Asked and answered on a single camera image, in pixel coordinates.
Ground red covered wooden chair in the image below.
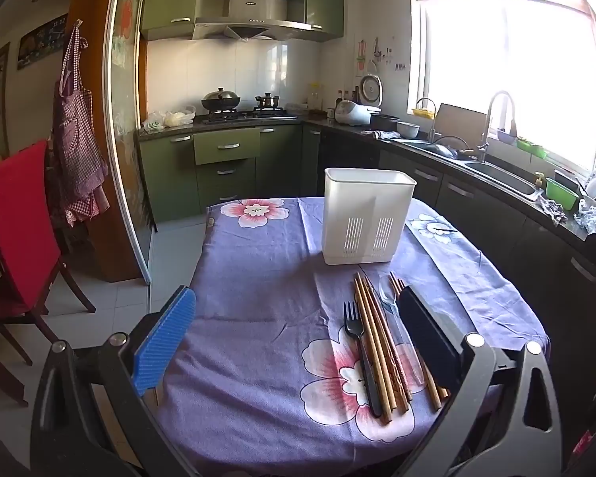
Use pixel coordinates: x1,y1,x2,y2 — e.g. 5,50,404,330
0,139,97,398

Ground brown cutting board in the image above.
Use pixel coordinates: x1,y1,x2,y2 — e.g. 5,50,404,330
434,103,488,142

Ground green base cabinets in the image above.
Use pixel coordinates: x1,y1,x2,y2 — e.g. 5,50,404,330
138,124,304,224

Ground crumpled foil bag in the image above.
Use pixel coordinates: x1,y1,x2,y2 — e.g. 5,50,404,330
573,199,596,232

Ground purple floral tablecloth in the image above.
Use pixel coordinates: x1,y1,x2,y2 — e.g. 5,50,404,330
151,196,552,475

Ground dark pan in sink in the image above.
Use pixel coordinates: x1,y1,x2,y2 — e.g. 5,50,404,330
427,135,472,160

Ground steel sink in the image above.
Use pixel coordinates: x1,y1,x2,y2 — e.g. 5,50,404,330
464,159,537,200

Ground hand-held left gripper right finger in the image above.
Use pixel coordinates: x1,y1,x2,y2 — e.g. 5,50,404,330
397,285,564,477

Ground glass sliding door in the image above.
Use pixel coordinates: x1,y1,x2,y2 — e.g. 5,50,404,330
67,0,155,284

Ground kitchen window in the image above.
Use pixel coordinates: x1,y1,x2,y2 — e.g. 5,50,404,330
410,0,596,175

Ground dark sauce bottles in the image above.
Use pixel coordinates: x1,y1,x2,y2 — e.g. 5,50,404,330
335,87,361,110

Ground green plastic basin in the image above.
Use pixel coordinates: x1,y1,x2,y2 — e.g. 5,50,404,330
545,177,581,211

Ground white rice cooker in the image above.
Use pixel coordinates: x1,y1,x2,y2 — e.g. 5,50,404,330
334,99,382,126

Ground dark wall poster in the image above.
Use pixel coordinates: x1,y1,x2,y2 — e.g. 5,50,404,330
17,14,69,70

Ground gas stove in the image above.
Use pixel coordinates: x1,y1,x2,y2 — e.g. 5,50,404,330
199,107,299,125

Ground steel range hood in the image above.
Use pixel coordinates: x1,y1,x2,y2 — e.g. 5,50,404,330
193,0,313,41

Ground steel kitchen faucet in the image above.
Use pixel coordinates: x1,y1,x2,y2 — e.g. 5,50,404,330
477,90,517,162

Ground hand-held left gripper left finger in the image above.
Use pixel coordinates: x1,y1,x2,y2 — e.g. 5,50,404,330
30,285,199,477

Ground black wok with lid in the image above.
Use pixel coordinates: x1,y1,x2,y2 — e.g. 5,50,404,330
201,87,242,112

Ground dark base cabinets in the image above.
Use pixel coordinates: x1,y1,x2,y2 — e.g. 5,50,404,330
303,126,596,359

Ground white plastic bags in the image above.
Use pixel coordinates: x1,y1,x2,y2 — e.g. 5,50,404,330
143,105,197,132

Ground dark rag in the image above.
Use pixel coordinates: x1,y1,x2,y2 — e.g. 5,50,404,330
536,194,569,224

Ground black plastic fork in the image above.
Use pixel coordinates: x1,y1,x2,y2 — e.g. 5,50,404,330
343,301,383,418

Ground yellow basket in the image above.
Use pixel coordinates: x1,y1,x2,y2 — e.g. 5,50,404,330
411,98,437,120

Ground green windowsill tray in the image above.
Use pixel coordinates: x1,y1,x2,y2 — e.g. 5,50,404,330
517,136,548,159

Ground white plastic utensil holder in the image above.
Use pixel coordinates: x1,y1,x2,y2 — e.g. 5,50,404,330
322,167,418,266

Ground clear plastic spoon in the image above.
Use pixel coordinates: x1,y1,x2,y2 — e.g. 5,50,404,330
377,275,425,388

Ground checked apron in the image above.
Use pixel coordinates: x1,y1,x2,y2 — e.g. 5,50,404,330
50,22,111,227

